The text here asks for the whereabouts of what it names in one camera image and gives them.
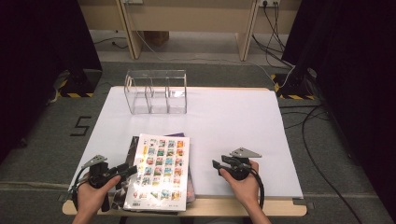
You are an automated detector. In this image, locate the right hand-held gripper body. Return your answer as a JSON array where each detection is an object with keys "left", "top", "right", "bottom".
[{"left": 228, "top": 147, "right": 262, "bottom": 181}]

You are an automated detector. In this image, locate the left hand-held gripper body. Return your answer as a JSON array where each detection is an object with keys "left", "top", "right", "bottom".
[{"left": 81, "top": 154, "right": 120, "bottom": 189}]

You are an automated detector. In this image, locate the black and red magazine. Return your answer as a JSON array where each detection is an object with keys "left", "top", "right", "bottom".
[{"left": 111, "top": 135, "right": 140, "bottom": 211}]

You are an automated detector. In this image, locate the white book with picture grid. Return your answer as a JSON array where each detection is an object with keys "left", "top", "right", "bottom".
[{"left": 123, "top": 133, "right": 191, "bottom": 213}]

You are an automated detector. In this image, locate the magazine with purple back cover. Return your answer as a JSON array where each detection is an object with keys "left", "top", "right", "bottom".
[{"left": 163, "top": 132, "right": 196, "bottom": 203}]

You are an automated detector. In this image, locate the clear acrylic book rack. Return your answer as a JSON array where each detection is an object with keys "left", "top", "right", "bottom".
[{"left": 124, "top": 69, "right": 188, "bottom": 116}]

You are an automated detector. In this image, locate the person's right hand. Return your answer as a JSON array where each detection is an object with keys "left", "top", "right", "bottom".
[{"left": 219, "top": 160, "right": 261, "bottom": 208}]

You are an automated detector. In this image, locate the person's left hand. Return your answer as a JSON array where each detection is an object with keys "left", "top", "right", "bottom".
[{"left": 76, "top": 175, "right": 121, "bottom": 216}]

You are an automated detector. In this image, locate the white table cover sheet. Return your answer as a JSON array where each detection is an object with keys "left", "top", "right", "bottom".
[{"left": 67, "top": 86, "right": 304, "bottom": 200}]

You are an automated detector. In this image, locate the wooden table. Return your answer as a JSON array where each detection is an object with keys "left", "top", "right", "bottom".
[{"left": 62, "top": 86, "right": 308, "bottom": 217}]

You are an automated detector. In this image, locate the black stand base striped tape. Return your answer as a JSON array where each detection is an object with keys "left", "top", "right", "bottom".
[
  {"left": 270, "top": 66, "right": 317, "bottom": 101},
  {"left": 59, "top": 68, "right": 103, "bottom": 99}
]

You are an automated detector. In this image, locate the pale cloth strip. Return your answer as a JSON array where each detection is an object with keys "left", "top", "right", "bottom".
[{"left": 46, "top": 69, "right": 71, "bottom": 105}]

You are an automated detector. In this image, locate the black curtain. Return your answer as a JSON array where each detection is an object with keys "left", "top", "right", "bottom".
[
  {"left": 0, "top": 0, "right": 105, "bottom": 164},
  {"left": 280, "top": 0, "right": 396, "bottom": 220}
]

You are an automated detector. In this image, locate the beige desk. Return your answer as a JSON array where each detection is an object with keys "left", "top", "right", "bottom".
[{"left": 78, "top": 0, "right": 303, "bottom": 63}]

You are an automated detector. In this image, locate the left hand-held gripper cable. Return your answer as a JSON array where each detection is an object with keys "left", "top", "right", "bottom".
[{"left": 70, "top": 166, "right": 94, "bottom": 213}]

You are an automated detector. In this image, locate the hand-held gripper cable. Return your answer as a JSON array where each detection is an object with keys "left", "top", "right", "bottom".
[
  {"left": 70, "top": 166, "right": 94, "bottom": 213},
  {"left": 247, "top": 167, "right": 266, "bottom": 210}
]

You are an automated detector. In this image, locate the right hand-held gripper cable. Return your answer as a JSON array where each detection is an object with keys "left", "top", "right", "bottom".
[{"left": 247, "top": 167, "right": 266, "bottom": 210}]

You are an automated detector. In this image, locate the grey table bracket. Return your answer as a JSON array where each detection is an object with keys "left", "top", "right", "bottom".
[
  {"left": 292, "top": 198, "right": 316, "bottom": 210},
  {"left": 57, "top": 192, "right": 78, "bottom": 203}
]

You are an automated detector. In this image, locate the black floor cable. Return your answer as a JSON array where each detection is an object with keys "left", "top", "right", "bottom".
[
  {"left": 278, "top": 104, "right": 365, "bottom": 224},
  {"left": 92, "top": 36, "right": 129, "bottom": 50}
]

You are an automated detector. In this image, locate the white floor cable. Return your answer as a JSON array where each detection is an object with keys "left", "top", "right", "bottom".
[{"left": 135, "top": 30, "right": 296, "bottom": 91}]

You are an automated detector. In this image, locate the black power cable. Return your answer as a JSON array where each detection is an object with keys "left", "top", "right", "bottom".
[
  {"left": 251, "top": 34, "right": 295, "bottom": 69},
  {"left": 262, "top": 0, "right": 288, "bottom": 52}
]

